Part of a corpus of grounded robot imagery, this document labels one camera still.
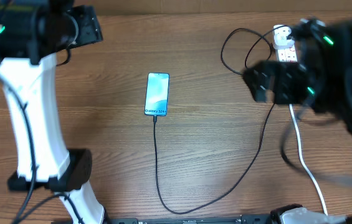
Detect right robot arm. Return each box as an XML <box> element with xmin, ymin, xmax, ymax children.
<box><xmin>242</xmin><ymin>18</ymin><xmax>352</xmax><ymax>186</ymax></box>

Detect white power strip cord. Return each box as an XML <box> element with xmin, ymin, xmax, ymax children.
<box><xmin>288</xmin><ymin>103</ymin><xmax>329</xmax><ymax>216</ymax></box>

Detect white charger plug adapter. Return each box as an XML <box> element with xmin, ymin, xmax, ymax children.
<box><xmin>273</xmin><ymin>24</ymin><xmax>295</xmax><ymax>50</ymax></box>

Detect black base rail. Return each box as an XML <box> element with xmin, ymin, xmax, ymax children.
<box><xmin>104</xmin><ymin>214</ymin><xmax>275</xmax><ymax>224</ymax></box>

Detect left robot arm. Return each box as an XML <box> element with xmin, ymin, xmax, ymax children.
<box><xmin>0</xmin><ymin>1</ymin><xmax>110</xmax><ymax>223</ymax></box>

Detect Samsung Galaxy smartphone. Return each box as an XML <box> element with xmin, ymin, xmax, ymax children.
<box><xmin>144</xmin><ymin>73</ymin><xmax>169</xmax><ymax>116</ymax></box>

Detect cardboard panel at back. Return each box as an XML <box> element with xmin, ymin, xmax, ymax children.
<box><xmin>75</xmin><ymin>0</ymin><xmax>352</xmax><ymax>16</ymax></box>

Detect black USB charging cable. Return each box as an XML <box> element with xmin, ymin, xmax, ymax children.
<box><xmin>153</xmin><ymin>26</ymin><xmax>295</xmax><ymax>215</ymax></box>

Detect white power strip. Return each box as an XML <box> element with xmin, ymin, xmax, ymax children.
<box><xmin>275</xmin><ymin>44</ymin><xmax>298</xmax><ymax>62</ymax></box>

